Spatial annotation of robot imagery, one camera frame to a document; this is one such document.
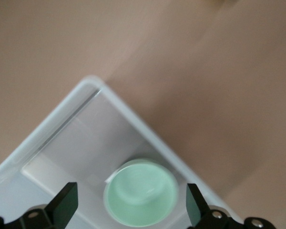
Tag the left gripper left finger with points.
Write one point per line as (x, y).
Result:
(62, 205)

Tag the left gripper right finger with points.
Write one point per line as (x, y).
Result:
(197, 205)

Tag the mint green ceramic bowl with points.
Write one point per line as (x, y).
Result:
(140, 193)

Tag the translucent white plastic bin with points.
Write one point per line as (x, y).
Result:
(105, 124)

